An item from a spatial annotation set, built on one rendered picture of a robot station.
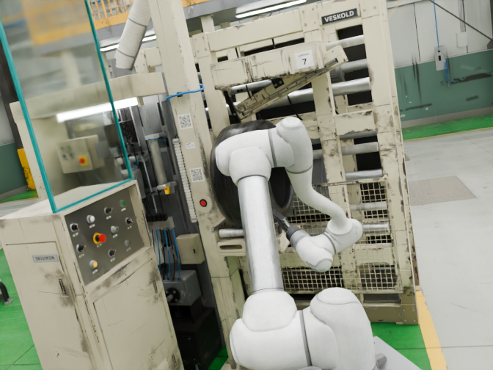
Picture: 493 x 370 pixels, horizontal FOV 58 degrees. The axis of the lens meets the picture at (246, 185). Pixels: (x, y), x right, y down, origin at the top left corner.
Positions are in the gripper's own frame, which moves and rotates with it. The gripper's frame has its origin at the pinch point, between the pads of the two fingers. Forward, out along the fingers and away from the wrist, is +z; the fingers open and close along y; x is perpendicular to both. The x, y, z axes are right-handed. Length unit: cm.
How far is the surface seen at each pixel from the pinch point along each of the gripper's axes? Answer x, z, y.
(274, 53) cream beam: 51, 54, -43
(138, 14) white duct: 7, 122, -75
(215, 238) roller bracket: -28.2, 23.9, 13.8
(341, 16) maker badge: 97, 58, -38
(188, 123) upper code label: -7, 58, -33
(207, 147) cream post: -4, 54, -17
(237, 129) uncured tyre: 10.1, 35.5, -27.7
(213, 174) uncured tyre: -12.7, 26.1, -19.8
